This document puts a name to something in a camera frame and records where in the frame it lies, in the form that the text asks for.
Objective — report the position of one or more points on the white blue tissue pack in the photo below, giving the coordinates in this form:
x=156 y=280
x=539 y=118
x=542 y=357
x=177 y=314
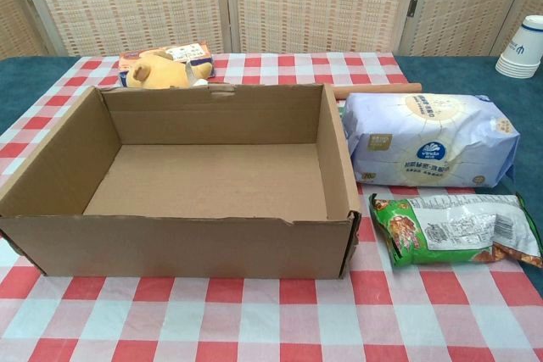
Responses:
x=424 y=141

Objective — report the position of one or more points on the green snack packet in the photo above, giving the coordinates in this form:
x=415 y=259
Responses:
x=445 y=226

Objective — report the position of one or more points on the open brown cardboard box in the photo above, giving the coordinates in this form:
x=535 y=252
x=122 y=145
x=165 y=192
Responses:
x=212 y=247

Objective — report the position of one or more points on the wooden rolling pin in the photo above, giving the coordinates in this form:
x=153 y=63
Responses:
x=382 y=90

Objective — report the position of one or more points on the orange cookie box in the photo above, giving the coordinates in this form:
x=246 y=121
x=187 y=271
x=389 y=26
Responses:
x=186 y=51

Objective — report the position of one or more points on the yellow plush toy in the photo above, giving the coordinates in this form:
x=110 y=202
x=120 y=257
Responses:
x=157 y=74

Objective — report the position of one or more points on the red white checkered tablecloth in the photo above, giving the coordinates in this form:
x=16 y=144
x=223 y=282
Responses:
x=254 y=315

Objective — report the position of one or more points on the metal screen hinge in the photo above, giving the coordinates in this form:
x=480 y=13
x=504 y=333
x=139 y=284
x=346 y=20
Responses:
x=412 y=6

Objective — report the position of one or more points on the stack of white paper cups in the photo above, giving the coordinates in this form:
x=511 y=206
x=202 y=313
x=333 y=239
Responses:
x=526 y=48

